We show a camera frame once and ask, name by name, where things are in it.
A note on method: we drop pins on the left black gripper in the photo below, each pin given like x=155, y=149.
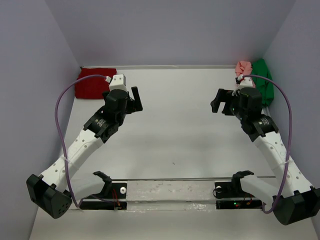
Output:
x=134, y=105

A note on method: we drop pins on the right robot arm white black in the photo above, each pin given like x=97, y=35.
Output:
x=295, y=198

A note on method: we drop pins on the green t shirt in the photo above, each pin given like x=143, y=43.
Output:
x=266, y=88

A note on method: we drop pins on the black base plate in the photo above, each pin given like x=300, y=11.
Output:
x=112, y=195
x=237, y=197

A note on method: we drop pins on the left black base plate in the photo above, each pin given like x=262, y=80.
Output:
x=112, y=195

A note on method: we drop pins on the aluminium rail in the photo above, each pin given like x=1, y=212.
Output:
x=175, y=179

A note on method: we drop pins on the folded red t shirt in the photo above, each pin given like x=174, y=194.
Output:
x=93, y=87

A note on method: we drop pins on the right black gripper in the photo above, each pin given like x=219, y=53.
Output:
x=226, y=96

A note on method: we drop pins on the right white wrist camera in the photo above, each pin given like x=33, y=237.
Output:
x=244, y=82

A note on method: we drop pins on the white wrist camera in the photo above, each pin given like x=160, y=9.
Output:
x=118, y=82
x=244, y=82

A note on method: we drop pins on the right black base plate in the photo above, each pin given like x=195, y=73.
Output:
x=237, y=197

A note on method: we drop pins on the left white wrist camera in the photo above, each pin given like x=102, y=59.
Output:
x=118, y=82

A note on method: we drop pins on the pink t shirt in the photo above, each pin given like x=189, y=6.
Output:
x=243, y=68

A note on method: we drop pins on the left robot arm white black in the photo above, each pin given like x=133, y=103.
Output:
x=52, y=190

